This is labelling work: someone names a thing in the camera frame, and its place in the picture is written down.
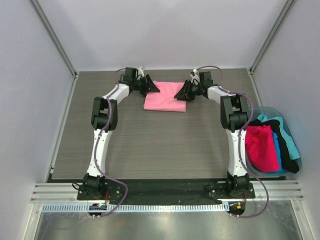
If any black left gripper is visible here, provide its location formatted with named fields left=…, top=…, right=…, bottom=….
left=133, top=75, right=160, bottom=97

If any light pink t shirt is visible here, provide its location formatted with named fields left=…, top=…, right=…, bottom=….
left=143, top=81, right=187, bottom=113

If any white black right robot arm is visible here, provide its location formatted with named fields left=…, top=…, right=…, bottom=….
left=174, top=69, right=252, bottom=198

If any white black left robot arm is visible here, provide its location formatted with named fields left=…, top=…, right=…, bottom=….
left=79, top=67, right=160, bottom=200

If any teal plastic laundry basket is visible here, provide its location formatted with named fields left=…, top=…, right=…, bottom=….
left=245, top=106, right=302, bottom=177

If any magenta t shirt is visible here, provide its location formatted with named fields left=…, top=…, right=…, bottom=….
left=245, top=125, right=280, bottom=173

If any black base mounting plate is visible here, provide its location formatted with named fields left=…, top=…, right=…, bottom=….
left=72, top=178, right=256, bottom=206

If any blue t shirt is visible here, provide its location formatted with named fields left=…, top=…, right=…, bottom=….
left=272, top=132, right=285, bottom=173

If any black t shirt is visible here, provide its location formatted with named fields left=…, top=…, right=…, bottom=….
left=248, top=119, right=300, bottom=174

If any turquoise t shirt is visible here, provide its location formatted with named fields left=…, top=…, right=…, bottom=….
left=257, top=114, right=301, bottom=160

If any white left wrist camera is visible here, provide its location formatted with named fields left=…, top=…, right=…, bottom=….
left=137, top=66, right=145, bottom=78

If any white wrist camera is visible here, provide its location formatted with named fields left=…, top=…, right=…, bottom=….
left=137, top=66, right=145, bottom=78
left=190, top=68, right=200, bottom=85

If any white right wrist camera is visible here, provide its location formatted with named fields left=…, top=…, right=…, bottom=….
left=190, top=68, right=200, bottom=85

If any left aluminium corner post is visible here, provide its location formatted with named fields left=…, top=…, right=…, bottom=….
left=29, top=0, right=78, bottom=79

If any aluminium corner post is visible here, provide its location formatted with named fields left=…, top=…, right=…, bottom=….
left=29, top=0, right=78, bottom=79
left=250, top=0, right=298, bottom=73

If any slotted white cable duct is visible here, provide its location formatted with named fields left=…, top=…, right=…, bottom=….
left=42, top=202, right=229, bottom=214

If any aluminium front frame rail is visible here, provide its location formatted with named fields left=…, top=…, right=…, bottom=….
left=30, top=179, right=304, bottom=206

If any right aluminium corner post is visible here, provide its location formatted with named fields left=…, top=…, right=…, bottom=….
left=250, top=0, right=298, bottom=73

